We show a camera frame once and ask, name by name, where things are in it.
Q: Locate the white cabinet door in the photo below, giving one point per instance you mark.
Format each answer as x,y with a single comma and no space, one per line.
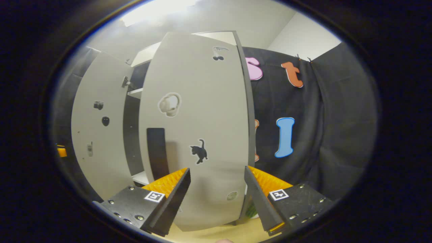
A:
101,168
202,101

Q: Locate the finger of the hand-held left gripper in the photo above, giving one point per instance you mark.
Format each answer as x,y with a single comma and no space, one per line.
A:
61,152

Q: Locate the white grey cabinet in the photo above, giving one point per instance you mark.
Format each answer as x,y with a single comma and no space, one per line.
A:
131,135

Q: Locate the watermelon slice toy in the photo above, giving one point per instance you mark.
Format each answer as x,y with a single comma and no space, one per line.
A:
251,212

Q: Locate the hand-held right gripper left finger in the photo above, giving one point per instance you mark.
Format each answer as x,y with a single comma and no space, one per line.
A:
175,202

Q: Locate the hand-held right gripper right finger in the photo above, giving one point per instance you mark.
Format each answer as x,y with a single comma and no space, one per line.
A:
261,202

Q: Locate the white cabinet shelf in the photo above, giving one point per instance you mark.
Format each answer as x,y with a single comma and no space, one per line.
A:
135,92
140,178

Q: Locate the metal door hinge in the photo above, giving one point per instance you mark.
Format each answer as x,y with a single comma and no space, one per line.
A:
126,82

